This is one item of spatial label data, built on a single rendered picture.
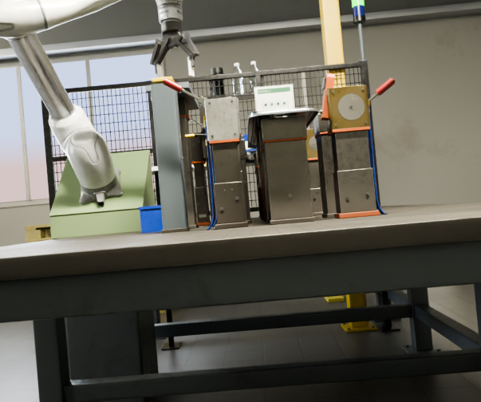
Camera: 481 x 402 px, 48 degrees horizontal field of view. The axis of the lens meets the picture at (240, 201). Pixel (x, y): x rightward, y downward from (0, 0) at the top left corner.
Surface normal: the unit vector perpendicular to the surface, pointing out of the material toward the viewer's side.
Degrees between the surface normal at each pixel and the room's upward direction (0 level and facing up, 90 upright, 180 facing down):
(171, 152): 90
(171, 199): 90
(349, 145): 90
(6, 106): 90
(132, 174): 44
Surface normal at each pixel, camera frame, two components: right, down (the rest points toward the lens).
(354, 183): -0.01, -0.02
